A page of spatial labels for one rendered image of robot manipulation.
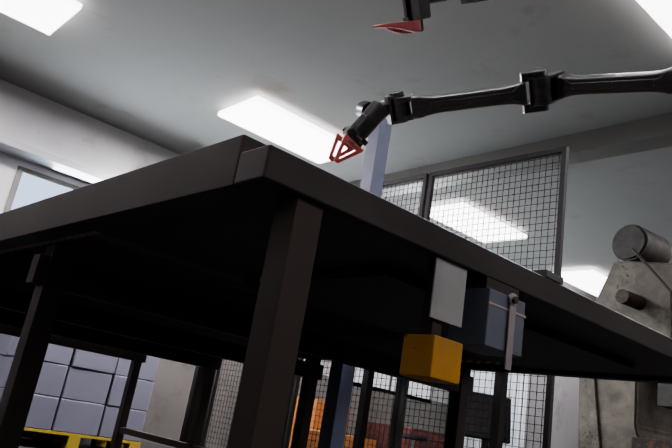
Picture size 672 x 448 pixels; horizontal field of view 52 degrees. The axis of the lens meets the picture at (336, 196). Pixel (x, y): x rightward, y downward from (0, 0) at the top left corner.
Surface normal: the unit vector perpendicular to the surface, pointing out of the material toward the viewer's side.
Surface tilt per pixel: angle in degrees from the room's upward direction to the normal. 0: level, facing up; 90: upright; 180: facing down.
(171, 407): 90
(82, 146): 90
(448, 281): 90
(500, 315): 90
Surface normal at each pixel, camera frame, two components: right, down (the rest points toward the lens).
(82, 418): 0.66, -0.13
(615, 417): -0.80, -0.31
